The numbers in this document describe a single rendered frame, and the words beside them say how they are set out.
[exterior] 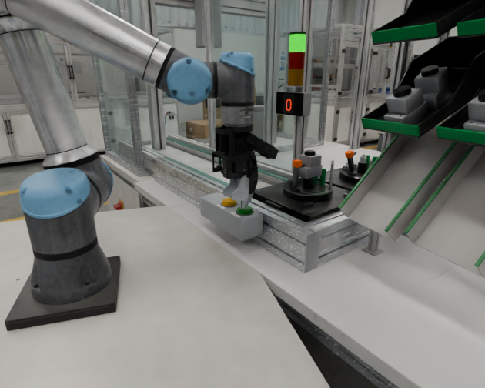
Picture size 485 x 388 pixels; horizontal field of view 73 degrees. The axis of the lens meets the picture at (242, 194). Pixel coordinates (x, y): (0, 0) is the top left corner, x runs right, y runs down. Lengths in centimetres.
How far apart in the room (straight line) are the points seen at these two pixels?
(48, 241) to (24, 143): 533
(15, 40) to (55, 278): 45
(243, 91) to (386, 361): 56
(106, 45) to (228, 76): 25
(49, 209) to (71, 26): 31
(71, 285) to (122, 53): 43
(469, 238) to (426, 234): 7
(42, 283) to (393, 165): 76
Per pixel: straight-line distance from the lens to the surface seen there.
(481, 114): 64
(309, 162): 92
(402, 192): 77
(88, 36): 63
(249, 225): 83
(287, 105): 112
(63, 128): 79
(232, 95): 74
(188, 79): 58
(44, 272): 74
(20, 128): 597
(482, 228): 70
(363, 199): 79
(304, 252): 77
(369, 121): 73
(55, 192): 67
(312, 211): 85
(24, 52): 80
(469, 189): 75
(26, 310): 76
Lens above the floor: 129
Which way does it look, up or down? 20 degrees down
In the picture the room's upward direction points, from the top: straight up
